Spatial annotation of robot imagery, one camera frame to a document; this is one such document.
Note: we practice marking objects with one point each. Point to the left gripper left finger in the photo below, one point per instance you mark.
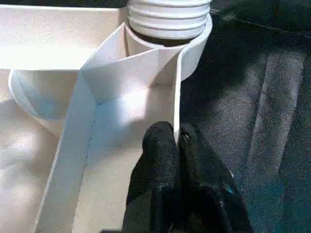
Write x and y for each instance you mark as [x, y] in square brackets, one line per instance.
[155, 184]

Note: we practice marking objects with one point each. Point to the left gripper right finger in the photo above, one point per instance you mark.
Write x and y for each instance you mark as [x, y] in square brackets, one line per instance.
[209, 189]

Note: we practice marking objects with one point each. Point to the white plastic table top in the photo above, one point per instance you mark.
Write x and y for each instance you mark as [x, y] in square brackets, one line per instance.
[112, 97]

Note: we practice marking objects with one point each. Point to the white plastic table leg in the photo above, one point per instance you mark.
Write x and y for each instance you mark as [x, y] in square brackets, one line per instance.
[167, 17]

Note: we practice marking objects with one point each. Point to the black work mat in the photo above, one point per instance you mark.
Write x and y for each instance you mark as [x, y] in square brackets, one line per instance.
[262, 121]

